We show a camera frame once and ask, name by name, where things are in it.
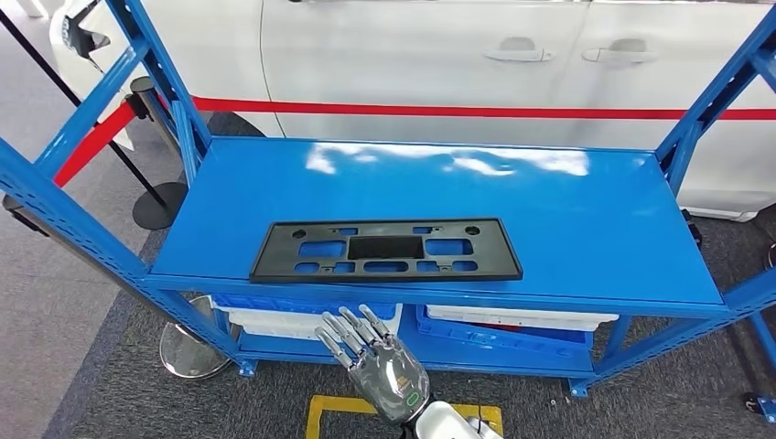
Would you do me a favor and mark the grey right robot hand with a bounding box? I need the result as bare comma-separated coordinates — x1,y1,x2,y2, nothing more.
314,304,433,426

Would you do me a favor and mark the black plastic plate frame part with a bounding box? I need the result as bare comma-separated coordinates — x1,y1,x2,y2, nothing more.
249,217,524,284

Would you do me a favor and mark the blue metal shelf rack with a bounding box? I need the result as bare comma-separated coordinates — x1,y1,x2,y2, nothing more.
0,0,776,425

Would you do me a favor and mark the yellow floor tape outline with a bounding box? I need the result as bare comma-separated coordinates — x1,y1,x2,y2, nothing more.
305,394,504,439

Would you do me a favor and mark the blue plastic crate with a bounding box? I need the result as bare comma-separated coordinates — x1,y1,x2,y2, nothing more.
415,304,620,365
210,294,404,340

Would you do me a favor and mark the chrome base stanchion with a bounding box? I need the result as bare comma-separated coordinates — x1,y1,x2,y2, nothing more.
0,193,243,381

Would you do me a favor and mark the red barrier belt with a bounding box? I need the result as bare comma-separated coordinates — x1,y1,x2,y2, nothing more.
53,102,139,189
192,95,776,123

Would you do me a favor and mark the thin black stanchion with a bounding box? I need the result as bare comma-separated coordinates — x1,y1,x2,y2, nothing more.
0,6,190,232

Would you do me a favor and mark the white car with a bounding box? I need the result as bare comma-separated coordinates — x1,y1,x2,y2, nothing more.
48,0,776,222

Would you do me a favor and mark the belt stanchion post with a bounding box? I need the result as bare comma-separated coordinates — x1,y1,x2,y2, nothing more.
128,76,183,153

